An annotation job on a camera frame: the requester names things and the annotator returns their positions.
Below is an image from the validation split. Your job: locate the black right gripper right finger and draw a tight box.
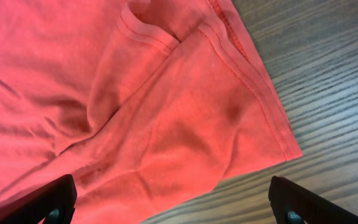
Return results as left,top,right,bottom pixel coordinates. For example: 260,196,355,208
268,176,358,224

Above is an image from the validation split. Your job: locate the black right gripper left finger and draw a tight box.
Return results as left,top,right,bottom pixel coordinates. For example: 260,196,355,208
0,174,77,224

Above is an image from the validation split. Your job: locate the red printed t-shirt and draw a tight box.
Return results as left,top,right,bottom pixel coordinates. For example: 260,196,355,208
0,0,302,223

